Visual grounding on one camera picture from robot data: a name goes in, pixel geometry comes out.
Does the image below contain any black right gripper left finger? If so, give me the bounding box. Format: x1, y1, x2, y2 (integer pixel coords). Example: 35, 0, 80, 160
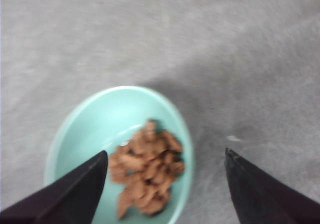
0, 151, 108, 223

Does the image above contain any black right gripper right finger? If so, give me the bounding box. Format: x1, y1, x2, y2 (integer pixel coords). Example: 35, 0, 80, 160
224, 148, 320, 223

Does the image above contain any pile of brown beef pieces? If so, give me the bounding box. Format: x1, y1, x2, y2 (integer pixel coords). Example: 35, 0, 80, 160
108, 119, 185, 219

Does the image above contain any mint green ceramic bowl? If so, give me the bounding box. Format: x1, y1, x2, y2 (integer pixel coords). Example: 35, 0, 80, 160
43, 86, 195, 223

